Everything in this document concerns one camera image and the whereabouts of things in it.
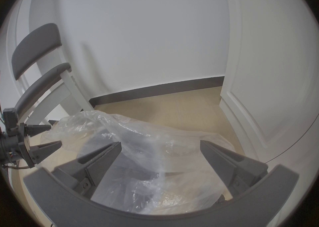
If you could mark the dark grey padded white chair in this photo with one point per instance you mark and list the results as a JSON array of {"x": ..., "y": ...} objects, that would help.
[{"x": 35, "y": 44}]

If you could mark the clear plastic bag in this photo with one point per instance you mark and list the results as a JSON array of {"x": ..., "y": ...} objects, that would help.
[{"x": 149, "y": 146}]

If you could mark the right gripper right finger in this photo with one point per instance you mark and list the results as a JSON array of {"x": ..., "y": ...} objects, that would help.
[{"x": 224, "y": 163}]

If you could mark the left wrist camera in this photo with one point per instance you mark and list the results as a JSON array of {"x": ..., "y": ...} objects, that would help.
[{"x": 10, "y": 119}]

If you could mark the pale grey trash bin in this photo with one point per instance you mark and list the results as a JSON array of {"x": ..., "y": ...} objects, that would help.
[{"x": 134, "y": 166}]

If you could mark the white panelled door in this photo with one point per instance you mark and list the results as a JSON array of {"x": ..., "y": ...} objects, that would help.
[{"x": 274, "y": 84}]

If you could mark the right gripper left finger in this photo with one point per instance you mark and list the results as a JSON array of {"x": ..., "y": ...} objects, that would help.
[{"x": 99, "y": 161}]

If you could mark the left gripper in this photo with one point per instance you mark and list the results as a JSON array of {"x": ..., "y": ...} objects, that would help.
[{"x": 12, "y": 146}]

